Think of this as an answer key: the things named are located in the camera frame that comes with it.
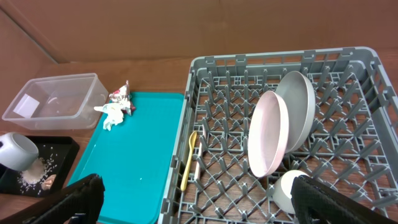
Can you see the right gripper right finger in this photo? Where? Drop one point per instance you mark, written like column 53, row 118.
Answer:
column 313, row 202

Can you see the grey plate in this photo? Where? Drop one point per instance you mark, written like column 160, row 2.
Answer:
column 298, row 94

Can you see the white plastic fork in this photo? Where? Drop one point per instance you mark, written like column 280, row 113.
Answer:
column 200, row 152

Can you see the cream plastic cup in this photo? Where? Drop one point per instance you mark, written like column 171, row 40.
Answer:
column 282, row 196

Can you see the grey bowl of rice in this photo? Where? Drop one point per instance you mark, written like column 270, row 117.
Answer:
column 18, row 152

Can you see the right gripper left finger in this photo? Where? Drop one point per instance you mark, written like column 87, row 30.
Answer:
column 80, row 202

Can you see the crumpled aluminium foil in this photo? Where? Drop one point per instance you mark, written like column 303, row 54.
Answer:
column 122, row 97

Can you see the black plastic tray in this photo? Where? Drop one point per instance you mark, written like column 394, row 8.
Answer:
column 67, row 150

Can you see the yellow plastic spoon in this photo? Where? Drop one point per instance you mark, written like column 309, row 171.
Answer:
column 185, row 177

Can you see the teal serving tray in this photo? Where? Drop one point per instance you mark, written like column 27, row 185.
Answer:
column 133, row 158

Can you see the white pink-rimmed plate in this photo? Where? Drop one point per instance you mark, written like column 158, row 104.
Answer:
column 268, row 134

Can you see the spilled white rice pile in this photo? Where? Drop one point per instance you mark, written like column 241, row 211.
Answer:
column 29, row 181

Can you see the clear plastic bin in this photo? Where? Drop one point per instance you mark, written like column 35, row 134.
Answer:
column 61, row 102

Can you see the grey dishwasher rack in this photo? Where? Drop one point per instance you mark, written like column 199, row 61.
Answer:
column 351, row 148

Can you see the brown food scrap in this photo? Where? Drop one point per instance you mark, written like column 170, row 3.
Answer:
column 47, row 183

